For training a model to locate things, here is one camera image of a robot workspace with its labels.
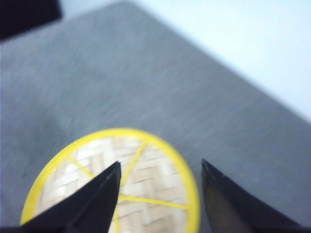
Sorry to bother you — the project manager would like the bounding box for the woven bamboo steamer lid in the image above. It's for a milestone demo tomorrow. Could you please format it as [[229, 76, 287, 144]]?
[[20, 128, 200, 233]]

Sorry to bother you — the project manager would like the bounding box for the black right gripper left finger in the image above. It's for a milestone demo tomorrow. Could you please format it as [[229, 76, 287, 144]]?
[[14, 161, 121, 233]]

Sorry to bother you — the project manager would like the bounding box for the black object top corner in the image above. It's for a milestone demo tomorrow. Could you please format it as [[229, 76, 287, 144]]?
[[0, 0, 62, 41]]

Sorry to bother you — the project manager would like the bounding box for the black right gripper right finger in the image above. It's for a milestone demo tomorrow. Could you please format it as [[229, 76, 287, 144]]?
[[201, 160, 301, 233]]

